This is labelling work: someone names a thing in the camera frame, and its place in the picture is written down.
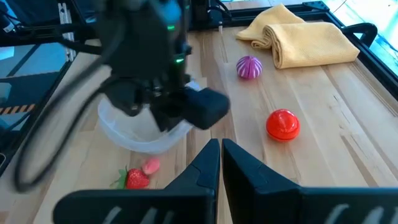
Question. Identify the pink toy raspberry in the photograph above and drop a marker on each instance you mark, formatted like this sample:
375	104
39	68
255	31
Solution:
151	166

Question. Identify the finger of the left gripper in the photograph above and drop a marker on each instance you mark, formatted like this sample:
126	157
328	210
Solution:
126	98
205	107

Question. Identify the folded yellow towel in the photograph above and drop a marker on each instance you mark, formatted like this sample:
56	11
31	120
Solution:
311	43

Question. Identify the silver aluminium bracket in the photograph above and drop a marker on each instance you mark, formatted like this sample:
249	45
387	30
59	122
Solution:
63	18

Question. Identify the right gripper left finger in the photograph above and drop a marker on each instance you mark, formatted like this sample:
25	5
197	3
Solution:
186	193

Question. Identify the purple striped toy onion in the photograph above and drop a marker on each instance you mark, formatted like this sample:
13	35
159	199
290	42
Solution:
248	67

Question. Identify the black aluminium table frame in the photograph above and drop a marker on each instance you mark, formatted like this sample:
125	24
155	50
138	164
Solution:
388	82

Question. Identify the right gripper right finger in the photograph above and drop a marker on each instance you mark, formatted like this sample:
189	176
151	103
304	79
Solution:
258	193

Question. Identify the red toy strawberry green leaves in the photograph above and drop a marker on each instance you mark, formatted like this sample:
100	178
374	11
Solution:
136	180

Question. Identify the red toy tomato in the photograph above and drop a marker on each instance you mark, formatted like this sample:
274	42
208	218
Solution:
283	124

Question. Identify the clear plastic tupperware container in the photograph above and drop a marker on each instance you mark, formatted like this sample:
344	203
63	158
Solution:
136	137

